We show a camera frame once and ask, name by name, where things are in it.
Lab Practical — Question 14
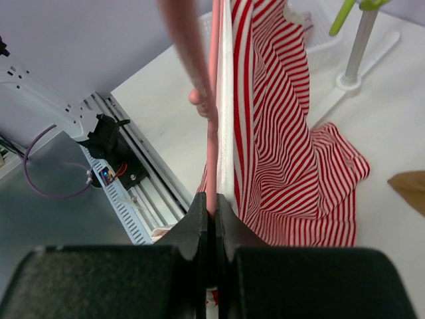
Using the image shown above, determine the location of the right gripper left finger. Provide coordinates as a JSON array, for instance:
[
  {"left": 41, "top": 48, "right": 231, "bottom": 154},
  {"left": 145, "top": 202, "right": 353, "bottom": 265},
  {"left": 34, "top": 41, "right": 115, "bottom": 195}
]
[{"left": 1, "top": 193, "right": 208, "bottom": 318}]

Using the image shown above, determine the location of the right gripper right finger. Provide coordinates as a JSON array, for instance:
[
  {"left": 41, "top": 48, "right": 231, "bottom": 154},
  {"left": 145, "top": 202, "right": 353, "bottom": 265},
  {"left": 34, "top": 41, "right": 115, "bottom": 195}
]
[{"left": 215, "top": 195, "right": 416, "bottom": 318}]

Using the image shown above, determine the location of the red striped tank top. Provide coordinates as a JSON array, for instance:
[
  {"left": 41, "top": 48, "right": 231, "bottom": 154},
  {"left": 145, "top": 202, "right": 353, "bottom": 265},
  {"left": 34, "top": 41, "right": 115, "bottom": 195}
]
[{"left": 197, "top": 0, "right": 371, "bottom": 249}]

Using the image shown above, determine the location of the brown tank top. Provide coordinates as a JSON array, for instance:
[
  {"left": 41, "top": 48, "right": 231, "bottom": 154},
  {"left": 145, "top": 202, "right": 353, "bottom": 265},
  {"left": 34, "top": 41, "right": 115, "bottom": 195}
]
[{"left": 387, "top": 170, "right": 425, "bottom": 216}]

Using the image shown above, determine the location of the pink hanger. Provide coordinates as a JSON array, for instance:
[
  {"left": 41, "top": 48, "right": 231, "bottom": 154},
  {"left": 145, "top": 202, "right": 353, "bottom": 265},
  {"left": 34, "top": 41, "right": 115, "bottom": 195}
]
[{"left": 157, "top": 1, "right": 222, "bottom": 216}]

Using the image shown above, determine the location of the green hanger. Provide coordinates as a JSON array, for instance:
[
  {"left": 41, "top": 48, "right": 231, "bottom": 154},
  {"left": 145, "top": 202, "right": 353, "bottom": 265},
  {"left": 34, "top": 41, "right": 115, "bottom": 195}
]
[{"left": 328, "top": 0, "right": 392, "bottom": 37}]

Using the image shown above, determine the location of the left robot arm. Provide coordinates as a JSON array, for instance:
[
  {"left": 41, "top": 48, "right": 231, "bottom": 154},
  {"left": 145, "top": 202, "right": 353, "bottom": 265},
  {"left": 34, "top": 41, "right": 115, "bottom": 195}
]
[{"left": 1, "top": 42, "right": 148, "bottom": 189}]

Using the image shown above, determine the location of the clothes rack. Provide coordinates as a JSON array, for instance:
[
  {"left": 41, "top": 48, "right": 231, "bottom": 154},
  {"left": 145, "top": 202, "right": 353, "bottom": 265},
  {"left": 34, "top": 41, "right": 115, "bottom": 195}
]
[{"left": 307, "top": 1, "right": 401, "bottom": 128}]

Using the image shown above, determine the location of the aluminium rail base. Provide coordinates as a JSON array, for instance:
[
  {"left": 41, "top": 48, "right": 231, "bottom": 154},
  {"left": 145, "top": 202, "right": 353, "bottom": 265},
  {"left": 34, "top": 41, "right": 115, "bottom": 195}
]
[{"left": 81, "top": 92, "right": 193, "bottom": 245}]

